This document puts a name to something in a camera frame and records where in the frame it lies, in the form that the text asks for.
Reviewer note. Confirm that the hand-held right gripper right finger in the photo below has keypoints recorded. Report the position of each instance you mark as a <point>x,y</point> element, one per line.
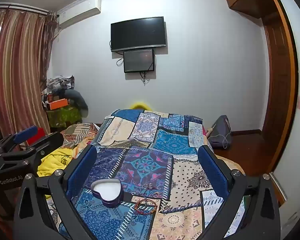
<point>212,172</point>

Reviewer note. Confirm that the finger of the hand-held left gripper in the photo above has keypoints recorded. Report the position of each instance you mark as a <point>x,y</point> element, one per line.
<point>43,147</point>
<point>25,133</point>

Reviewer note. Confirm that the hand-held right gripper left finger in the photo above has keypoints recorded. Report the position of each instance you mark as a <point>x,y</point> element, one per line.
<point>81,171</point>

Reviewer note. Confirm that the red box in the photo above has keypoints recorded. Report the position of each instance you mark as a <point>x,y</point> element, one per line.
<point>40,136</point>

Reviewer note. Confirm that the yellow cartoon blanket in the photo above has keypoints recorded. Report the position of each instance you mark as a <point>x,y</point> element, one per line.
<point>52,162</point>

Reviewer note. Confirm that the green patterned cloth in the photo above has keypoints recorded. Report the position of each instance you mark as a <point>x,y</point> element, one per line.
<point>62,117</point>

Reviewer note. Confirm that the striped beige blanket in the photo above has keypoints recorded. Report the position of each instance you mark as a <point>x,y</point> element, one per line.
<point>77,132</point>

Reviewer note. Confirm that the orange box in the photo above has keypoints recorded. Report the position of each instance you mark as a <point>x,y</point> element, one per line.
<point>56,104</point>

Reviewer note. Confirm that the grey bag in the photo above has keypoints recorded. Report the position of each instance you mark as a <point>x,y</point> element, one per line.
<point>221,130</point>

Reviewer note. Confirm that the blue patchwork blanket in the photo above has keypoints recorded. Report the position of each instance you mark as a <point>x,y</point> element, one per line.
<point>165,140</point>

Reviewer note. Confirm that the pile of bags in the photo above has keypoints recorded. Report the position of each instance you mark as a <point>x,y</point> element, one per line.
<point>60,83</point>

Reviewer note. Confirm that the striped brown curtain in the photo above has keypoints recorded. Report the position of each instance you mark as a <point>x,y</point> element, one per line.
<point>17,67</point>

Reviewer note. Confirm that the yellow plastic object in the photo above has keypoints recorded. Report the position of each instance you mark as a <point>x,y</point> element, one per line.
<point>140,105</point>

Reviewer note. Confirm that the white pink-printed sliding door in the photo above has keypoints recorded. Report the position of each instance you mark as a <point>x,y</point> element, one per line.
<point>297,142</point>

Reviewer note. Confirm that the wooden door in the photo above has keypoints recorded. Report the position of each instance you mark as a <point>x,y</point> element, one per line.
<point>280,92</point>

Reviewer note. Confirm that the white air conditioner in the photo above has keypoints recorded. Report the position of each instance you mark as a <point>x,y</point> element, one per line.
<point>80,11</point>

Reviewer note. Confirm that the small black wall monitor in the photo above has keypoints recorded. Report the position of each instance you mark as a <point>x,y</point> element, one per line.
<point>138,60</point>

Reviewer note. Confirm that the white curtain rail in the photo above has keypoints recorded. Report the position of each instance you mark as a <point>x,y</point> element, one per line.
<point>22,8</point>

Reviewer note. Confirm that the black wall television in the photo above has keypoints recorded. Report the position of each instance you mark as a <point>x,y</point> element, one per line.
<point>138,33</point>

